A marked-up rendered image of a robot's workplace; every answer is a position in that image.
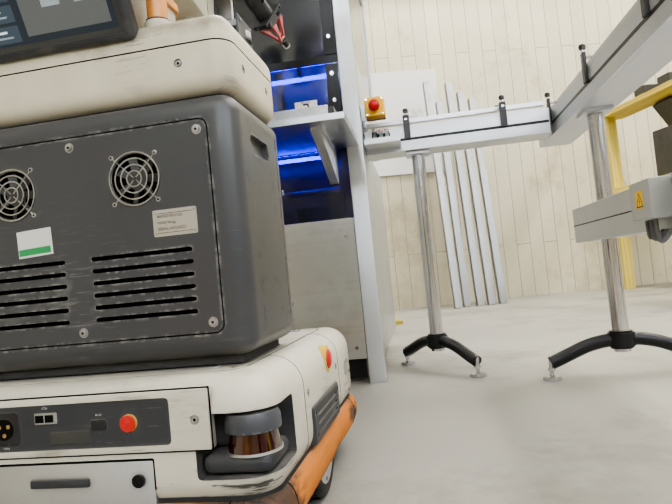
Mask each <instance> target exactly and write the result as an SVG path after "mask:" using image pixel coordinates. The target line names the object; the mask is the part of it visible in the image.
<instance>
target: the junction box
mask: <svg viewBox="0 0 672 504"><path fill-rule="evenodd" d="M629 194H630V202H631V211H632V219H633V222H641V221H647V220H652V219H657V218H658V219H662V218H667V217H672V181H671V176H670V175H666V176H657V177H648V178H646V179H643V180H641V181H638V182H636V183H633V184H631V185H629Z"/></svg>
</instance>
